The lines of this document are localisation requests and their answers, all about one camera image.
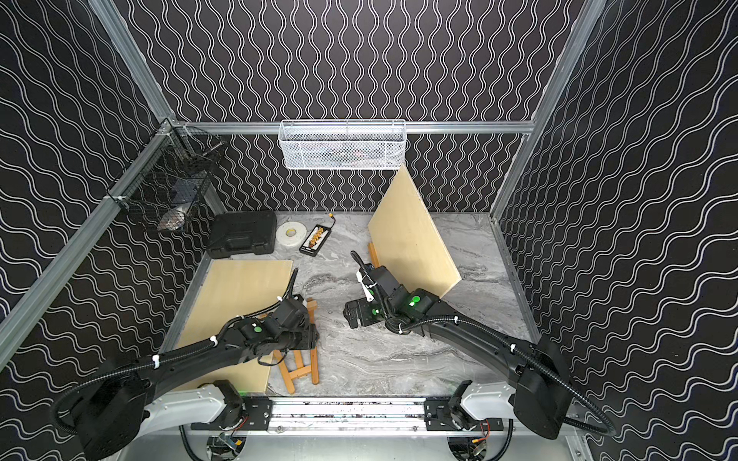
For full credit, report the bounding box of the large wooden easel frame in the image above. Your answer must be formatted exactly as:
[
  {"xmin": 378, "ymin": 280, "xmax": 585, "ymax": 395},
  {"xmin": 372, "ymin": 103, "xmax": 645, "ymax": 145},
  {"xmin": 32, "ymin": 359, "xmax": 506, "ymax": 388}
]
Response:
[{"xmin": 270, "ymin": 298, "xmax": 321, "ymax": 396}]

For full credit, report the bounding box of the light plywood board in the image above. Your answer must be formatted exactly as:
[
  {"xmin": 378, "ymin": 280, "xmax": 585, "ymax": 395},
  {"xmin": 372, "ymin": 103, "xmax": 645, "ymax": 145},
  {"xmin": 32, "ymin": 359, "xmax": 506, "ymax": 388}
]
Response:
[
  {"xmin": 172, "ymin": 258, "xmax": 295, "ymax": 395},
  {"xmin": 368, "ymin": 166, "xmax": 461, "ymax": 297}
]

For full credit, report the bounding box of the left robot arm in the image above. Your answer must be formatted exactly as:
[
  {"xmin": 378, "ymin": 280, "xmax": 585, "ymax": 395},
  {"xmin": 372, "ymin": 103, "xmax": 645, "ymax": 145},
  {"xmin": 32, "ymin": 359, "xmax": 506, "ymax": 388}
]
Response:
[{"xmin": 69, "ymin": 296, "xmax": 319, "ymax": 460}]

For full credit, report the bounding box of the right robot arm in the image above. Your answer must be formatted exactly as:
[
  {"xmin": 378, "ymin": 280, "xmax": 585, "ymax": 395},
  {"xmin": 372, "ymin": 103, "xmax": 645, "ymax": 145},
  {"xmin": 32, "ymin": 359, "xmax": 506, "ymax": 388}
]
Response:
[{"xmin": 343, "ymin": 264, "xmax": 573, "ymax": 440}]

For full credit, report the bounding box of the white tape roll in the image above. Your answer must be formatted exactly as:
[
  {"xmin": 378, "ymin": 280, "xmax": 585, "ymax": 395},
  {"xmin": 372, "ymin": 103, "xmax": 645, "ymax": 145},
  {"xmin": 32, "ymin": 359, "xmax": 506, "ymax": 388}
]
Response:
[{"xmin": 276, "ymin": 221, "xmax": 308, "ymax": 248}]

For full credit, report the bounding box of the black plastic tool case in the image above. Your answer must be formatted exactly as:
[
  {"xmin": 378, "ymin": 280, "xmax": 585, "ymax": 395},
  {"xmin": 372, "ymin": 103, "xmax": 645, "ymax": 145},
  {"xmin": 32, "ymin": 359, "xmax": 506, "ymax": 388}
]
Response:
[{"xmin": 207, "ymin": 211, "xmax": 277, "ymax": 259}]

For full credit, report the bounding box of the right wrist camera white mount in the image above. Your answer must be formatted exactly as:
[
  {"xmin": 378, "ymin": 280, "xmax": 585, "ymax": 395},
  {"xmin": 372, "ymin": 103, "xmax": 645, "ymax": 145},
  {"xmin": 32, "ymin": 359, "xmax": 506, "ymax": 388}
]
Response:
[{"xmin": 356, "ymin": 271, "xmax": 375, "ymax": 303}]

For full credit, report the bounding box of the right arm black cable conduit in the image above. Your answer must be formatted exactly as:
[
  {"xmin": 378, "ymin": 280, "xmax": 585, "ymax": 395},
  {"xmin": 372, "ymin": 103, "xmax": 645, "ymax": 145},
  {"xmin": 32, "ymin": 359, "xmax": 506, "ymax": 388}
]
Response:
[{"xmin": 350, "ymin": 250, "xmax": 618, "ymax": 437}]

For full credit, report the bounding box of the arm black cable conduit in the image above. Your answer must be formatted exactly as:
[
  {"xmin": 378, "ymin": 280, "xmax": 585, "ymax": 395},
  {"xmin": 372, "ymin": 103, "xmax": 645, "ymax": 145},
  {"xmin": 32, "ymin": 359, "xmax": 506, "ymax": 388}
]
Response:
[
  {"xmin": 48, "ymin": 267, "xmax": 301, "ymax": 436},
  {"xmin": 350, "ymin": 250, "xmax": 618, "ymax": 437}
]

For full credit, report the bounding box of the black charger board with cable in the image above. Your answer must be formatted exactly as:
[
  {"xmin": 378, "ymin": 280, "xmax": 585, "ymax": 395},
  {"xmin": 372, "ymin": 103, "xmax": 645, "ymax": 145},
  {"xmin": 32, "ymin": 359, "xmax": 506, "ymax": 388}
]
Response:
[{"xmin": 299, "ymin": 213, "xmax": 336, "ymax": 257}]

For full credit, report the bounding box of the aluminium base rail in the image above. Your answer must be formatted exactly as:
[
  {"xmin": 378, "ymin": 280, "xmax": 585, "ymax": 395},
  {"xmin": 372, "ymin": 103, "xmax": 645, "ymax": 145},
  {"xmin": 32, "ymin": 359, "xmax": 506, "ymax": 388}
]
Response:
[{"xmin": 226, "ymin": 397, "xmax": 513, "ymax": 437}]

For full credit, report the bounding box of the white wire mesh basket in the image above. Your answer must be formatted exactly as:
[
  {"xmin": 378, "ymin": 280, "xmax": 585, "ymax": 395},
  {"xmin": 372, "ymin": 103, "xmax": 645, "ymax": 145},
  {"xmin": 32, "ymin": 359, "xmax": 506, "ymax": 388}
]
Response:
[{"xmin": 278, "ymin": 119, "xmax": 407, "ymax": 170}]

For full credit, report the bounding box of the black wire basket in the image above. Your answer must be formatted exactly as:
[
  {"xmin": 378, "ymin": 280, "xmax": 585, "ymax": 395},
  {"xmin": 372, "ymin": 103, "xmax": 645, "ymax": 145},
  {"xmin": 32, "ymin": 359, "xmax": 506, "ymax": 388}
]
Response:
[{"xmin": 111, "ymin": 124, "xmax": 227, "ymax": 234}]

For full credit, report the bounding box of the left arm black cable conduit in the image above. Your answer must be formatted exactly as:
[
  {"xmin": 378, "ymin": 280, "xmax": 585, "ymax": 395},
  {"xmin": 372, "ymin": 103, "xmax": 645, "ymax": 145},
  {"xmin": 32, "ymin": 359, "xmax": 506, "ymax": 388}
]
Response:
[{"xmin": 48, "ymin": 267, "xmax": 301, "ymax": 436}]

